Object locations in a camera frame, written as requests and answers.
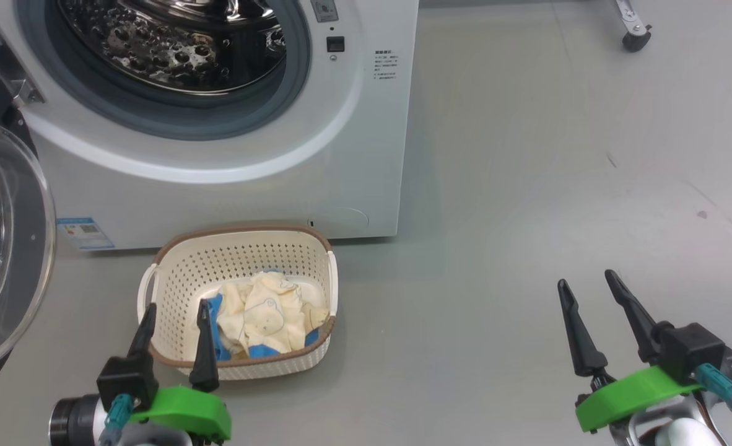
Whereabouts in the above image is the right arm cable teal plug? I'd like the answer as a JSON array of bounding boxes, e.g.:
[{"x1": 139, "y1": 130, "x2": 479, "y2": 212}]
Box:
[{"x1": 695, "y1": 364, "x2": 732, "y2": 431}]

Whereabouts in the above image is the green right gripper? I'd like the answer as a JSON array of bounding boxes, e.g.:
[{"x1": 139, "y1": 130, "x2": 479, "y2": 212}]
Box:
[{"x1": 557, "y1": 269, "x2": 705, "y2": 434}]

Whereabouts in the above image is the black glass washer door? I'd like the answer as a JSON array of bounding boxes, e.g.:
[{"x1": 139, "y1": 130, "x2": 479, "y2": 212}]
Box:
[{"x1": 0, "y1": 115, "x2": 58, "y2": 411}]

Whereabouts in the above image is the cream perforated laundry basket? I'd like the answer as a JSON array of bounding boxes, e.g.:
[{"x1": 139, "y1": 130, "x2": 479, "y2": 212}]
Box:
[{"x1": 137, "y1": 225, "x2": 340, "y2": 382}]

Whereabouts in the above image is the cream garment with bear print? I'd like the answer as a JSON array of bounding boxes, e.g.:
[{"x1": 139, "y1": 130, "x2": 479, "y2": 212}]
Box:
[{"x1": 217, "y1": 270, "x2": 331, "y2": 355}]

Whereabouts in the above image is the stainless steel washing machine drum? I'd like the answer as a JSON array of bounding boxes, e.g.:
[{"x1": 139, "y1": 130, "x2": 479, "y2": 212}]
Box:
[{"x1": 56, "y1": 0, "x2": 288, "y2": 96}]

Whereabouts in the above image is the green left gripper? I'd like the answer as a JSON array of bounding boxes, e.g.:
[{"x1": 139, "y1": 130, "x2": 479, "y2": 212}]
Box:
[{"x1": 128, "y1": 299, "x2": 232, "y2": 444}]

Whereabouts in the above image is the grey frame leg with caster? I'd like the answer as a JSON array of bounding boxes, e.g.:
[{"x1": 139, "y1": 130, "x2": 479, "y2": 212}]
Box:
[{"x1": 614, "y1": 0, "x2": 653, "y2": 53}]

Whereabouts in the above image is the grey warning label sticker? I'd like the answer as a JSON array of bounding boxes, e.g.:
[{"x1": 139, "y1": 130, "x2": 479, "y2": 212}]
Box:
[{"x1": 310, "y1": 0, "x2": 339, "y2": 23}]

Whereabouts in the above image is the white front-load washing machine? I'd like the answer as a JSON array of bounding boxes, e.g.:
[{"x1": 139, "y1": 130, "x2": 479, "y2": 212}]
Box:
[{"x1": 0, "y1": 0, "x2": 420, "y2": 252}]

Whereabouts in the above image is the blue energy label sticker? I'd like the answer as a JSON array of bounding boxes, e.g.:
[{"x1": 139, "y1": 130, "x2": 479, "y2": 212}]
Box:
[{"x1": 56, "y1": 217, "x2": 116, "y2": 251}]

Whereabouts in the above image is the metal door hinge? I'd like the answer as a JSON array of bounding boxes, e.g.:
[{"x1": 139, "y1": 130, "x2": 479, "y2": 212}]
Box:
[{"x1": 0, "y1": 12, "x2": 46, "y2": 107}]

